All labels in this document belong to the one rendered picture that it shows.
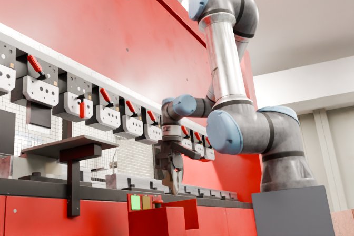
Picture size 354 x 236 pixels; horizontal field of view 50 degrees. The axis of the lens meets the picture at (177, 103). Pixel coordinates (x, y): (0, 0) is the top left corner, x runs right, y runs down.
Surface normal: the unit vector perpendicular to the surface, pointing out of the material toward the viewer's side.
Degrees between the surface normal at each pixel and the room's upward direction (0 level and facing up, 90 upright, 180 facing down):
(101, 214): 90
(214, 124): 98
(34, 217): 90
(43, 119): 90
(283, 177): 72
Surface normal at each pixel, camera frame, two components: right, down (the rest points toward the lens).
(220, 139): -0.90, 0.07
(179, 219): 0.84, -0.25
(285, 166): -0.31, -0.55
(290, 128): 0.39, -0.33
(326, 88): -0.33, -0.28
